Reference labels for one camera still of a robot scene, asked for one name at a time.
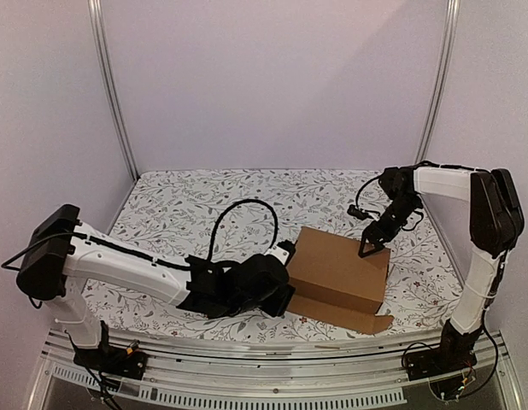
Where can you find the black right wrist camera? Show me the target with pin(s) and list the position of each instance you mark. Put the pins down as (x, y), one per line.
(358, 213)

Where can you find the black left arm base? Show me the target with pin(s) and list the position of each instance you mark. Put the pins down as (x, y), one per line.
(113, 360)

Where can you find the floral white table mat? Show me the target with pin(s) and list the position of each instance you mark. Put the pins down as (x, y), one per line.
(233, 214)

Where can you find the aluminium front rail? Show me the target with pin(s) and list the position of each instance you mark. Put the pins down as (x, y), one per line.
(364, 373)

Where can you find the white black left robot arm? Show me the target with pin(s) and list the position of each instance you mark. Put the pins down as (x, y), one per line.
(63, 248)

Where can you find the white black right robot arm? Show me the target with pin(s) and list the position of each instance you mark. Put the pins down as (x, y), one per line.
(496, 221)

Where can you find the left aluminium frame post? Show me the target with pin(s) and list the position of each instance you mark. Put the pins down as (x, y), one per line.
(107, 73)

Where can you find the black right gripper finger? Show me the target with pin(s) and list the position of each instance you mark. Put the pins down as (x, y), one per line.
(370, 248)
(364, 237)

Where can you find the brown cardboard box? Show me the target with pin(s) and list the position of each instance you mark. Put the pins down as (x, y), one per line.
(333, 284)

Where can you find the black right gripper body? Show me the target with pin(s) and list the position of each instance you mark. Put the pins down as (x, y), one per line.
(378, 231)

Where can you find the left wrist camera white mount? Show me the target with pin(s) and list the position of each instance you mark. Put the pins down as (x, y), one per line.
(283, 251)

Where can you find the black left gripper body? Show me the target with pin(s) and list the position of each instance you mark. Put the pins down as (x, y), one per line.
(277, 307)

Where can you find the aluminium frame post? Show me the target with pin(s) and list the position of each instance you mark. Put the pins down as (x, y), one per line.
(107, 73)
(445, 55)

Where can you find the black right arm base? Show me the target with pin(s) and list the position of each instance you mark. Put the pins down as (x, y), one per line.
(439, 363)

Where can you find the right aluminium frame post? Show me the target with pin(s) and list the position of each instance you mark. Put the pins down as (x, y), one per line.
(445, 55)

